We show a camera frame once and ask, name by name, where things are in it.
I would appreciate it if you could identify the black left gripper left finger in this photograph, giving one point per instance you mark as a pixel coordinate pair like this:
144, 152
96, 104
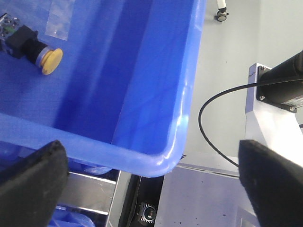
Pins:
31, 187

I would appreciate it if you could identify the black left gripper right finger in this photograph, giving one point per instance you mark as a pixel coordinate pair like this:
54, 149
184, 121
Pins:
274, 185

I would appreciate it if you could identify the yellow mushroom push button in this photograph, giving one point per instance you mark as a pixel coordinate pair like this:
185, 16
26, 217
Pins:
24, 42

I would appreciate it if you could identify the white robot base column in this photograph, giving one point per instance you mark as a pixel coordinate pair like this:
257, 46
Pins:
273, 127

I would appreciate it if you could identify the blue crate lower right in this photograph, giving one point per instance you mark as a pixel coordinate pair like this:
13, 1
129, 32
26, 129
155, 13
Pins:
63, 218

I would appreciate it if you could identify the blue plastic crate right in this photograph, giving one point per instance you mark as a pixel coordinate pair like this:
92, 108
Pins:
121, 95

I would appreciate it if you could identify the caster wheel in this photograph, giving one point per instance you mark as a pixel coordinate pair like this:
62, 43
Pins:
221, 14

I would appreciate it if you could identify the clear plastic bag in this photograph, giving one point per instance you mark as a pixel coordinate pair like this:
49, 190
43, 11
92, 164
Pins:
59, 19

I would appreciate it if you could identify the stainless steel front rail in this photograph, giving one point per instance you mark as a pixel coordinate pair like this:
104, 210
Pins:
90, 195

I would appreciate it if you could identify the black front camera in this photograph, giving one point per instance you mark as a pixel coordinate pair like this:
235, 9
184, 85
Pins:
146, 214

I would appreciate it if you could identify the clear green switch component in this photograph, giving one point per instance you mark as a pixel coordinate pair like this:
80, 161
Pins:
8, 26

